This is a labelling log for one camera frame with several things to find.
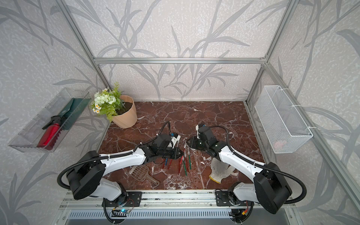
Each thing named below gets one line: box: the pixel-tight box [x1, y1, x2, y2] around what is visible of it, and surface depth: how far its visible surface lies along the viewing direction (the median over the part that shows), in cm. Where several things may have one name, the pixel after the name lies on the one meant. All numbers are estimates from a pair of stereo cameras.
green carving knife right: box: [187, 148, 192, 170], surface depth 90 cm
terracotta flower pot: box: [112, 94, 138, 129], surface depth 96 cm
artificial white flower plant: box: [90, 82, 127, 122], surface depth 82 cm
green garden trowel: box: [58, 97, 92, 131], surface depth 72 cm
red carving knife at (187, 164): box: [185, 157, 190, 174], surface depth 88 cm
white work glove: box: [209, 157, 236, 184], surface depth 85 cm
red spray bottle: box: [37, 115, 64, 151], surface depth 60 cm
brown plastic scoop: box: [128, 164, 160, 186], surface depth 84 cm
